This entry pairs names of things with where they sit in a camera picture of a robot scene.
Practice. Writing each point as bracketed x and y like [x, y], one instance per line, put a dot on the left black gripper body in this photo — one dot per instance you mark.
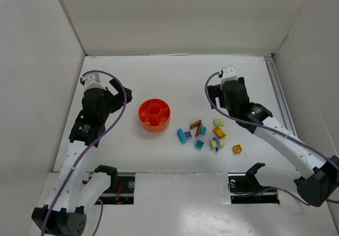
[116, 88]

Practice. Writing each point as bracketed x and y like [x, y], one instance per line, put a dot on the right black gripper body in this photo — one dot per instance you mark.
[214, 95]

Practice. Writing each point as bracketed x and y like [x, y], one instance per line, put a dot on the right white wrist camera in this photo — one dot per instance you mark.
[227, 73]

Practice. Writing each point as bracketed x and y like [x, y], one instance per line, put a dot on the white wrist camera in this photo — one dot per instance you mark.
[227, 73]
[91, 81]

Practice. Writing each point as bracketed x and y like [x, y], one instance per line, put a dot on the purple small lego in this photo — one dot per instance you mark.
[188, 134]

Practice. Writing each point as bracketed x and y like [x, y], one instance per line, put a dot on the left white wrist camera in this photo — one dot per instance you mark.
[91, 81]

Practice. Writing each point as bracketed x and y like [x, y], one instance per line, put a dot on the yellow small lego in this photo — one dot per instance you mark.
[237, 149]

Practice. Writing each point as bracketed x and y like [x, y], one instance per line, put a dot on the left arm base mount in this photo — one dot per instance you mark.
[121, 190]

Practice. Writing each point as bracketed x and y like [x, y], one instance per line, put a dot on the brown long lego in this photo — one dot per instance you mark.
[195, 124]
[198, 132]

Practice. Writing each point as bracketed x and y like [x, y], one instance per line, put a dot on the cyan small lego by brown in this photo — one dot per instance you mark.
[203, 130]

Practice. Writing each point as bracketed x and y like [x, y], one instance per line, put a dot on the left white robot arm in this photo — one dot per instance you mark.
[65, 211]

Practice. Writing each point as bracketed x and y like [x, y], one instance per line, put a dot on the aluminium rail right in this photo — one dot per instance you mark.
[279, 94]

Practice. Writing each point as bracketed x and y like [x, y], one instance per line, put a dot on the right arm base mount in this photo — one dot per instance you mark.
[244, 188]

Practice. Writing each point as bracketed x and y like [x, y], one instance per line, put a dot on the cyan square lego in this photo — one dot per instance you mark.
[199, 145]

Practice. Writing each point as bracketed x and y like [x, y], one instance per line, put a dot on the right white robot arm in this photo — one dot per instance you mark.
[319, 173]

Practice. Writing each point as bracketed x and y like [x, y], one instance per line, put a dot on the brown long lego lower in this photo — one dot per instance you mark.
[198, 132]

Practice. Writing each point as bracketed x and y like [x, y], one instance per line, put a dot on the orange round divided container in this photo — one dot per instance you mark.
[154, 115]

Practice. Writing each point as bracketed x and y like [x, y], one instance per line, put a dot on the yellow long lego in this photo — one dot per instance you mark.
[219, 132]

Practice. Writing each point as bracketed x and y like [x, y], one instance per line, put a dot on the light green lego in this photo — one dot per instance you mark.
[213, 143]
[219, 122]

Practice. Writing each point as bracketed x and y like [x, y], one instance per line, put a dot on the brown long lego upper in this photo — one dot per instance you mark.
[195, 124]

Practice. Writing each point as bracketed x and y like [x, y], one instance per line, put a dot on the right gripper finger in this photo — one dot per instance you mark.
[241, 81]
[215, 92]

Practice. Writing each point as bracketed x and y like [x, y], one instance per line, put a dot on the purple curved lego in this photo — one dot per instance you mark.
[218, 144]

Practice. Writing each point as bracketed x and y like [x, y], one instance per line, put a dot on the cyan long lego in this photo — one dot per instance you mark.
[181, 135]

